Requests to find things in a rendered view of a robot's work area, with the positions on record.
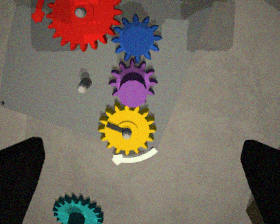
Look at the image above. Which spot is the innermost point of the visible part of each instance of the white curved arrow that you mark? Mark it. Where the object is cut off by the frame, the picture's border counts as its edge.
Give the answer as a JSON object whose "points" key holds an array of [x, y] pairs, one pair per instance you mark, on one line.
{"points": [[118, 157]]}

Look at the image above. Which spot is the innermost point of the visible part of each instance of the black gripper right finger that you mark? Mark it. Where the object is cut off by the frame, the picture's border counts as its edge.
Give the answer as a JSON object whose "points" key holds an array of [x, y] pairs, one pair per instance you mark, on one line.
{"points": [[262, 168]]}

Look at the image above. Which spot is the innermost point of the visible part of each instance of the red gear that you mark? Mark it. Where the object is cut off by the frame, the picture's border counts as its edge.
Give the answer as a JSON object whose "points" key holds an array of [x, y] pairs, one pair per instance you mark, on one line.
{"points": [[97, 22]]}

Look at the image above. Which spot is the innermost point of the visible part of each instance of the blue gear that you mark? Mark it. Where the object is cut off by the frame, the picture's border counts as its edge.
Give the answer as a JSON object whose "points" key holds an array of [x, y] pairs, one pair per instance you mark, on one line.
{"points": [[136, 38]]}

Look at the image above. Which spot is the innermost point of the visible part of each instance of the teal gear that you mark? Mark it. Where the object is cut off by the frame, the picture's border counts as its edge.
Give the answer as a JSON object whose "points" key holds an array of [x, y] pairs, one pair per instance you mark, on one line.
{"points": [[77, 211]]}

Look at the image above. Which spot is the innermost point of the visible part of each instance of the yellow gear with black stripe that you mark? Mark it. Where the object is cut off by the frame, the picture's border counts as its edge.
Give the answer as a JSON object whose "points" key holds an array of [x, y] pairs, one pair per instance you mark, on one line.
{"points": [[127, 117]]}

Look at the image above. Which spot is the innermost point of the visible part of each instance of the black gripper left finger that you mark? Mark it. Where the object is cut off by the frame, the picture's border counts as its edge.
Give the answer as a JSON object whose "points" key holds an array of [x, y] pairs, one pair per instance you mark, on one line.
{"points": [[20, 167]]}

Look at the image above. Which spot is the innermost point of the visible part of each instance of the red curved arrow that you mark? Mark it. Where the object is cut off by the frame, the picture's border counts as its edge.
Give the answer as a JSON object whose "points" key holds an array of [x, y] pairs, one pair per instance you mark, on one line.
{"points": [[37, 16]]}

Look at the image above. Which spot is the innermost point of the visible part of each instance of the purple gear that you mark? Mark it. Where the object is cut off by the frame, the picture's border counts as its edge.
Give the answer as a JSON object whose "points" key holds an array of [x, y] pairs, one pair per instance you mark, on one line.
{"points": [[133, 83]]}

